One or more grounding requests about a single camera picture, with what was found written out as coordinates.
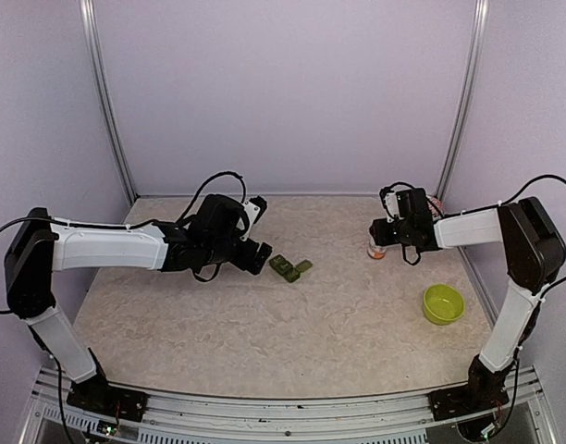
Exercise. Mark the front aluminium rail base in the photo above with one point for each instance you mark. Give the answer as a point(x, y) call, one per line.
point(172, 417)

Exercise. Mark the red patterned white bowl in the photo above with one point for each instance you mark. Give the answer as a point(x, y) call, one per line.
point(435, 206)

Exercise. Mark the lime green bowl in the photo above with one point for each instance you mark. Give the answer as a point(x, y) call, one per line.
point(443, 305)

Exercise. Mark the green weekly pill organizer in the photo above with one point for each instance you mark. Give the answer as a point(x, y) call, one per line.
point(287, 270)

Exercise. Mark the right aluminium frame post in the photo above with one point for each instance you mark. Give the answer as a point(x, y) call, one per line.
point(481, 11)

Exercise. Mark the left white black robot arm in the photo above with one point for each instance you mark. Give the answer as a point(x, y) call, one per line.
point(217, 234)

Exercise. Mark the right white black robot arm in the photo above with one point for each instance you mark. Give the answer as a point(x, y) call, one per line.
point(521, 252)

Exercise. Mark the orange grey-capped supplement bottle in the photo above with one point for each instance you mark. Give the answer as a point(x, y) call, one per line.
point(375, 251)

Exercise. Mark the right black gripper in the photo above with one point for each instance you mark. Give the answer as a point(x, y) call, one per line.
point(381, 236)

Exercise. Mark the left aluminium frame post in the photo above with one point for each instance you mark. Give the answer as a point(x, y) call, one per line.
point(89, 23)

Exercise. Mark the aluminium frame post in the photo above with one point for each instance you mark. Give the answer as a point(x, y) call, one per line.
point(89, 23)
point(481, 11)

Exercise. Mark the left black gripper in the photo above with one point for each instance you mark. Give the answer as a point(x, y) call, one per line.
point(245, 261)

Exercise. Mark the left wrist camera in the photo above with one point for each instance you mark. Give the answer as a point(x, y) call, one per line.
point(261, 204)

